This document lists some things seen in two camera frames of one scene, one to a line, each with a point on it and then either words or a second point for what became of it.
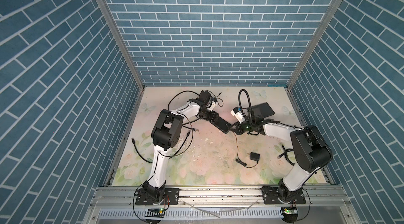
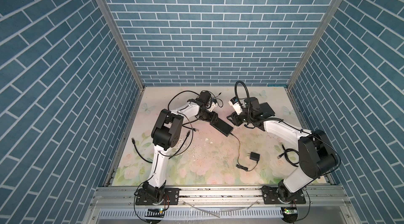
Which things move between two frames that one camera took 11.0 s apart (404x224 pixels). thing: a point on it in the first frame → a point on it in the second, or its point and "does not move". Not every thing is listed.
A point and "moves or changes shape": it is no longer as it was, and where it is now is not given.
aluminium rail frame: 222,205 does not move
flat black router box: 261,111 does not move
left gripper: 211,116 does not move
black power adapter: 254,156 moves or changes shape
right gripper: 238,130 → 235,120
